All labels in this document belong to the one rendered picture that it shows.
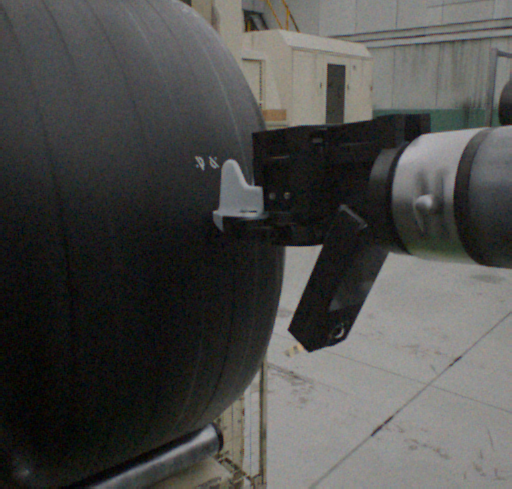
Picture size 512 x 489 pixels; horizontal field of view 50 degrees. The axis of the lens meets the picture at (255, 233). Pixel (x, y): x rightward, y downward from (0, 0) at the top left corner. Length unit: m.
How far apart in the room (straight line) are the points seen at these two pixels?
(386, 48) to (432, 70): 1.19
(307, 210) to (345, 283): 0.05
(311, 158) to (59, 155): 0.20
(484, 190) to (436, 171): 0.03
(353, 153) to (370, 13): 12.81
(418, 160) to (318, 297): 0.12
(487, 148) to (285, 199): 0.15
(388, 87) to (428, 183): 12.44
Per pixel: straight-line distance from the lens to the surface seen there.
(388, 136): 0.33
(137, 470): 0.73
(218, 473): 0.79
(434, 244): 0.31
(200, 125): 0.51
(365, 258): 0.37
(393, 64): 12.74
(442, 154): 0.30
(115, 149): 0.46
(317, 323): 0.38
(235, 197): 0.44
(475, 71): 12.01
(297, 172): 0.36
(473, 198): 0.29
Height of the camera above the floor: 1.33
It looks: 12 degrees down
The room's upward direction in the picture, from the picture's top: straight up
